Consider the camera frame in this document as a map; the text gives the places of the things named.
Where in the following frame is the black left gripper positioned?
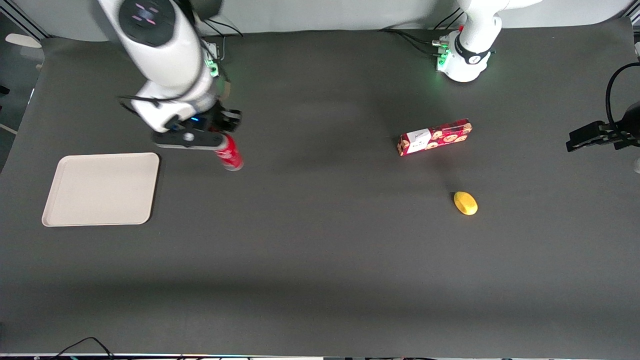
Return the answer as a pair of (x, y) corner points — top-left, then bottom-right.
(566, 101), (640, 153)

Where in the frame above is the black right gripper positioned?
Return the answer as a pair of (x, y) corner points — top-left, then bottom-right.
(197, 100), (243, 135)

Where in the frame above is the red coke bottle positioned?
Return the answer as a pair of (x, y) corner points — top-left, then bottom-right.
(214, 133), (245, 172)

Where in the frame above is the beige plastic tray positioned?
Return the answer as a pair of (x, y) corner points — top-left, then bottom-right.
(41, 152), (161, 228)

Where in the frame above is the yellow toy lemon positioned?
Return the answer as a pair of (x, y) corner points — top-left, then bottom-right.
(453, 191), (479, 216)

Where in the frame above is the red cookie box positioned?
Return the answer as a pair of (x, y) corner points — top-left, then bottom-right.
(397, 118), (473, 157)

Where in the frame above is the white oval object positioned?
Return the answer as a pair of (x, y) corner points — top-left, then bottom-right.
(5, 33), (42, 49)

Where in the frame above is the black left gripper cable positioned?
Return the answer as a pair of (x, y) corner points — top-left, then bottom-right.
(605, 62), (640, 132)

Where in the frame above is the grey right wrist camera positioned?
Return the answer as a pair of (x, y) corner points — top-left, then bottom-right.
(152, 129), (227, 151)

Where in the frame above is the black right arm base cable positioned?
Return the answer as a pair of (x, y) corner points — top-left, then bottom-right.
(192, 14), (246, 38)

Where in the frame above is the black arm base cable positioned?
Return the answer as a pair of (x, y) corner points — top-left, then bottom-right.
(434, 7), (463, 31)
(192, 14), (246, 38)
(377, 28), (448, 57)

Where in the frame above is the black left arm base cable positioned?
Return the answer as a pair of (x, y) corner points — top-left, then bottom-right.
(434, 7), (463, 31)
(377, 28), (448, 57)

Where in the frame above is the aluminium frame bar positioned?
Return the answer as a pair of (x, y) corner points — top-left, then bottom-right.
(7, 0), (51, 40)

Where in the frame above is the black cable at table edge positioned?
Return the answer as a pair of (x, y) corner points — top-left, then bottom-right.
(50, 336), (117, 360)

